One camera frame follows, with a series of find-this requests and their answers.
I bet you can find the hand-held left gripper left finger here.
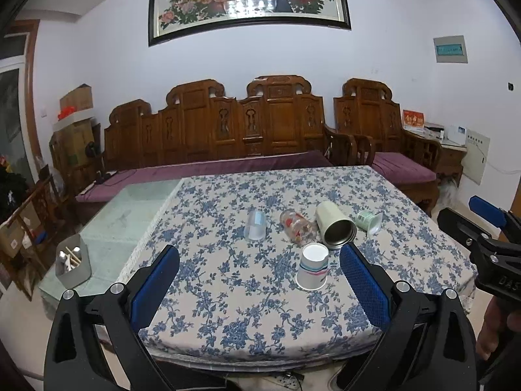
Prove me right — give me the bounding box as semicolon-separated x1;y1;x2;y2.
43;244;180;391

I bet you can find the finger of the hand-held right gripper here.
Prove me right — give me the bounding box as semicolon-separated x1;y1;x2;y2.
469;195;521;243
437;208;494;253

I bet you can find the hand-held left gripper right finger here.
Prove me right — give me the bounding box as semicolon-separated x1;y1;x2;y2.
336;243;478;391

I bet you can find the small green plastic cup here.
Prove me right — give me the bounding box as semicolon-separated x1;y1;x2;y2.
356;210;384;237

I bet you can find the cream metal tumbler cup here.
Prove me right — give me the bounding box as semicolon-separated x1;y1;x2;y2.
316;201;358;250

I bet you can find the clear glass cup red print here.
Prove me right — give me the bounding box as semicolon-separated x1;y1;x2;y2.
280;209;317;247

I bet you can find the striped white paper cup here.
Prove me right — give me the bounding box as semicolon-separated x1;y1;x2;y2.
295;243;330;291

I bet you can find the clear plastic cup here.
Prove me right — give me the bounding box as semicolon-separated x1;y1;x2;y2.
247;210;268;241

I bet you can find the person's right hand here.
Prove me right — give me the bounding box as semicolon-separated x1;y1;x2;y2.
476;293;516;361

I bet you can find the wooden side table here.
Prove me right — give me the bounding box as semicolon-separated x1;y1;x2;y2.
423;136;467;190

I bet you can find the white and blue box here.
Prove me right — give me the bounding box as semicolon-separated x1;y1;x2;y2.
447;125;468;146

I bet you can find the grey utensil container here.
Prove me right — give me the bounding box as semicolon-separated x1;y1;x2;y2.
55;235;91;290

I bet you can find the square purple seat cushion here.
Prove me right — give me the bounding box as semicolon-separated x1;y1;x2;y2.
371;152;439;184

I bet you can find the blue floral tablecloth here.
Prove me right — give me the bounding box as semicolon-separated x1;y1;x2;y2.
116;166;478;364

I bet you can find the red box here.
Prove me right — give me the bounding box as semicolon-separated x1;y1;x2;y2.
402;110;425;131

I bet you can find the long purple seat cushion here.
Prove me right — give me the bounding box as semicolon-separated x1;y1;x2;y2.
76;151;335;204

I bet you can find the wooden shelf rack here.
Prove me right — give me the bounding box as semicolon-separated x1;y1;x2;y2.
0;163;68;303

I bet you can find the carved wooden armchair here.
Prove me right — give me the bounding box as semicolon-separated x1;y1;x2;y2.
326;78;443;217

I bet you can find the carved wooden sofa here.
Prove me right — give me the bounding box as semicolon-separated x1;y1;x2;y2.
75;74;359;216

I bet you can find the large cardboard box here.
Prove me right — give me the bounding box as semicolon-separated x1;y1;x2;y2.
51;119;97;168

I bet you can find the black bag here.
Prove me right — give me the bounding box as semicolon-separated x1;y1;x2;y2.
0;166;30;223

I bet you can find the small cardboard box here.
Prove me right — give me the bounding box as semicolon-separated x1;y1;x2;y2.
60;84;94;112

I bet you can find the framed floral painting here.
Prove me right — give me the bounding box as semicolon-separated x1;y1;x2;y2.
148;0;352;48

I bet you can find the white wall distribution box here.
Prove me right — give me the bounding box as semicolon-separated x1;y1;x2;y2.
464;128;491;186

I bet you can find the grey wall panel box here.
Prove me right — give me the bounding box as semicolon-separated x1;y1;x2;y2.
433;35;469;65

